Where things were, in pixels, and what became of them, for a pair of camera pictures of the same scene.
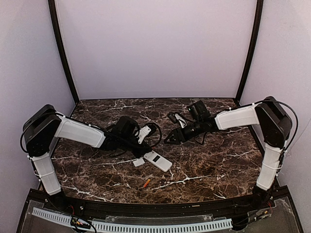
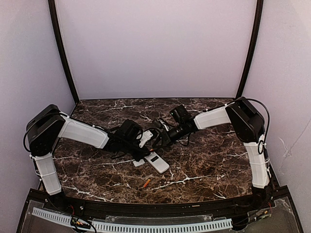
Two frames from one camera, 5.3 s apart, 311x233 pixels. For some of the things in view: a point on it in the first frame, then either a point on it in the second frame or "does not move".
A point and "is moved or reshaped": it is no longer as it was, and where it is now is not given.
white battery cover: [138, 162] does not move
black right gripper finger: [173, 138] to [159, 143]
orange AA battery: [146, 183] does not move
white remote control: [158, 160] is moved or reshaped
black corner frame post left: [58, 37] does not move
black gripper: [172, 116] to [166, 126]
